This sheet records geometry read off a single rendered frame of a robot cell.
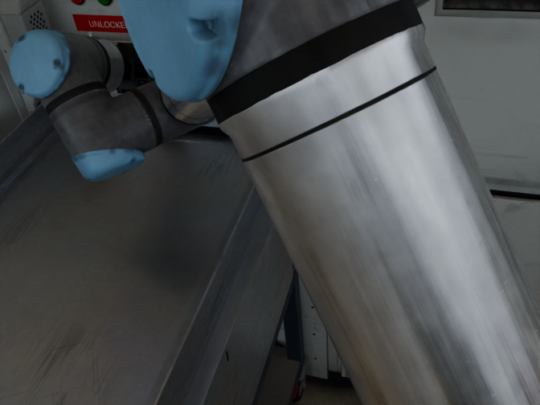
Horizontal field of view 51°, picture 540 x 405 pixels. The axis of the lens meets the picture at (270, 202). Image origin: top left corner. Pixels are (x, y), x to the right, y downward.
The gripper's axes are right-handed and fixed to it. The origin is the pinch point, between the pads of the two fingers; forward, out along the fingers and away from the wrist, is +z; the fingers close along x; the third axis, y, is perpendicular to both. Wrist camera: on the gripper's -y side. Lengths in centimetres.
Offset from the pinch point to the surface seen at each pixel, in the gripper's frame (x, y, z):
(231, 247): -26.5, 26.3, -22.0
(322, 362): -80, 33, 47
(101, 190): -23.8, -6.3, -6.5
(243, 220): -23.2, 26.4, -17.0
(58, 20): 8.7, -21.1, 1.4
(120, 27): 7.8, -7.2, 1.8
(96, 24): 8.2, -12.3, 1.6
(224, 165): -17.9, 15.5, 3.4
